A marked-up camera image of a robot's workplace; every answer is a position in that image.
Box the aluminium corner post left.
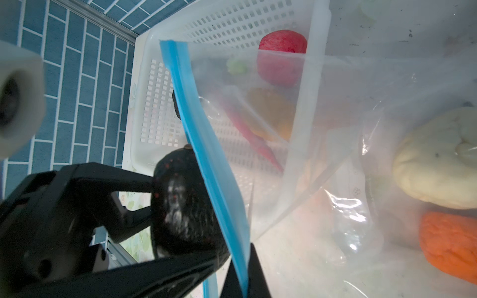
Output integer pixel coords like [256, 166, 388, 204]
[53, 0, 139, 45]

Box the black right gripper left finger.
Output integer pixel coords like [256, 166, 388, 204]
[220, 262, 242, 298]

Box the cream white bun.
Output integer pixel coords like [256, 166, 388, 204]
[392, 107, 477, 210]

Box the small orange tangerine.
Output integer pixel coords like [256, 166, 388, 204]
[419, 212, 477, 284]

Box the pink cracked ball food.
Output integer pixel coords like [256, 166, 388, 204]
[257, 30, 308, 87]

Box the dark purple eggplant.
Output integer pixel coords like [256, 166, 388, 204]
[226, 58, 248, 76]

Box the black avocado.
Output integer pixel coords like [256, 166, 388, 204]
[150, 144, 230, 266]

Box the clear zip top bag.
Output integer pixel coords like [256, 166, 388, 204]
[160, 40, 477, 298]

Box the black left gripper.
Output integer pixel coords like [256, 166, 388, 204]
[1, 163, 229, 298]

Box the red chili pepper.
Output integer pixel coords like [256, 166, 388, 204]
[220, 101, 283, 173]

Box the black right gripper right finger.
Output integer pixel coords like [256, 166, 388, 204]
[247, 243, 272, 298]

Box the yellow lemon food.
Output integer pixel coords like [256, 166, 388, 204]
[241, 88, 296, 142]

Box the white perforated plastic basket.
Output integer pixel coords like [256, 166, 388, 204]
[131, 1, 331, 194]

